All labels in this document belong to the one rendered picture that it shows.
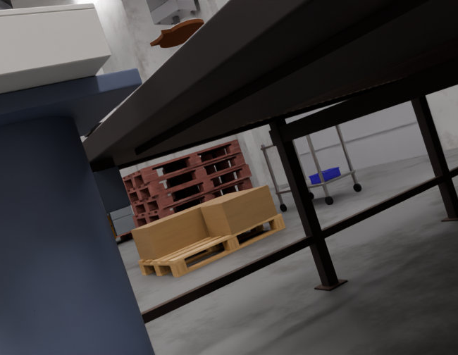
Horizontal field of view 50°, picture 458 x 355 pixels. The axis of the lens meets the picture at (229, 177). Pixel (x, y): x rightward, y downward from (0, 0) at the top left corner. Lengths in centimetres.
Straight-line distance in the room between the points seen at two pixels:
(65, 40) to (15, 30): 4
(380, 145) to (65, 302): 694
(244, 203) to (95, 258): 378
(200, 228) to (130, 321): 396
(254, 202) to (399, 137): 324
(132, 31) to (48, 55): 945
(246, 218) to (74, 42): 389
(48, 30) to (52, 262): 23
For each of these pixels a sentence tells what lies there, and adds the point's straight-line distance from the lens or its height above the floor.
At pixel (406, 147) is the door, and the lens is 710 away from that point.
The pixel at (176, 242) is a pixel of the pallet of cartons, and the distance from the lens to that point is 442.
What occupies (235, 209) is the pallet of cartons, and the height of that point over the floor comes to 33.
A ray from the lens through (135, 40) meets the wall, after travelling 987.
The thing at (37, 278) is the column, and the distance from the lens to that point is 56.
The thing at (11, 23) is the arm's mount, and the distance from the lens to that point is 48.
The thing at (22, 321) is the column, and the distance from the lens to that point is 57.
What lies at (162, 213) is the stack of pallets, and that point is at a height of 43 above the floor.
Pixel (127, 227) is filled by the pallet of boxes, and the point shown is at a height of 22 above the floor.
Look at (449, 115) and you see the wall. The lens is 669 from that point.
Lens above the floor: 74
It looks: 2 degrees down
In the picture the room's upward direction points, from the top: 19 degrees counter-clockwise
